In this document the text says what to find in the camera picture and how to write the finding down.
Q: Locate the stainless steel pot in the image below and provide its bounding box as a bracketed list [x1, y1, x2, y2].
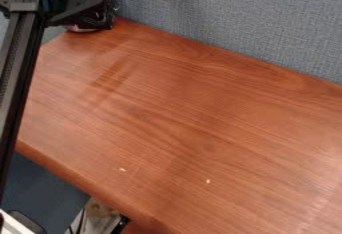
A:
[64, 25, 99, 33]

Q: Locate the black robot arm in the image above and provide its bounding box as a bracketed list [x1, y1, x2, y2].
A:
[0, 0, 116, 201]

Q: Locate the white object at corner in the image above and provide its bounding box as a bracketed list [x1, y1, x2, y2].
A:
[0, 209, 47, 234]

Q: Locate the metal table leg frame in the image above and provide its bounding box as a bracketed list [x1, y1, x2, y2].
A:
[66, 198, 130, 234]

